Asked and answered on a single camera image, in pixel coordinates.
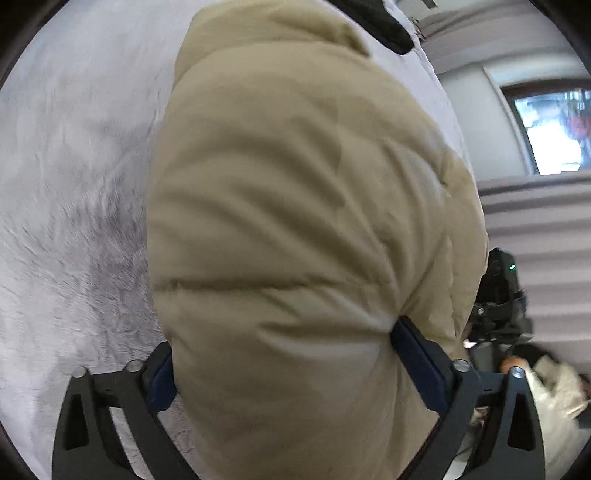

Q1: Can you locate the beige puffer jacket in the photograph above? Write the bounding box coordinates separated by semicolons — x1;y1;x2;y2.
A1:
145;0;490;480

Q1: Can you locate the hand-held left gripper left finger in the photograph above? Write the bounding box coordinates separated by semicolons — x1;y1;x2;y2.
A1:
51;342;200;480

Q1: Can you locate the dark framed window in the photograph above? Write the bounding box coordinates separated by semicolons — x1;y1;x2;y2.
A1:
500;79;591;176

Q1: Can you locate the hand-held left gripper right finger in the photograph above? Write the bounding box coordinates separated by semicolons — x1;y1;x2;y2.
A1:
390;316;546;480

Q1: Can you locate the grey ribbed bed base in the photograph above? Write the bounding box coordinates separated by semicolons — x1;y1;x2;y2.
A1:
475;170;591;346

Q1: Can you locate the black folded cloth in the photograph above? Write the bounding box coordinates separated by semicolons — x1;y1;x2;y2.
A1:
332;0;415;56

